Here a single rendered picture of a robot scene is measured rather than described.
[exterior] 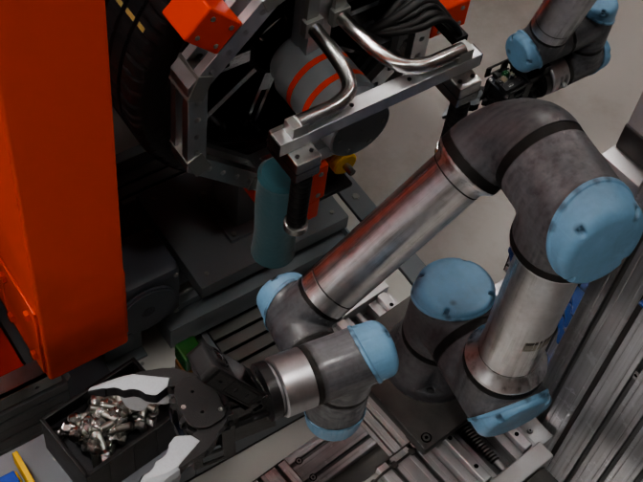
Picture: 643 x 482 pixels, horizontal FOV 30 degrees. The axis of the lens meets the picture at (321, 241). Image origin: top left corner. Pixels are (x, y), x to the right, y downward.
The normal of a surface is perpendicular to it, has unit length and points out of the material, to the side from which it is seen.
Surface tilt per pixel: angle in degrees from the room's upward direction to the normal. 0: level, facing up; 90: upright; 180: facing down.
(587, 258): 82
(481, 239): 0
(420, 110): 0
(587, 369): 90
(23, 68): 90
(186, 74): 45
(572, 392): 90
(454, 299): 8
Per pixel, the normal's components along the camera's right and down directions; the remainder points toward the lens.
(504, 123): -0.60, -0.39
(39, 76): 0.56, 0.71
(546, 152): -0.29, -0.39
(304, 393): 0.40, 0.28
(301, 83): -0.55, -0.07
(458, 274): 0.04, -0.67
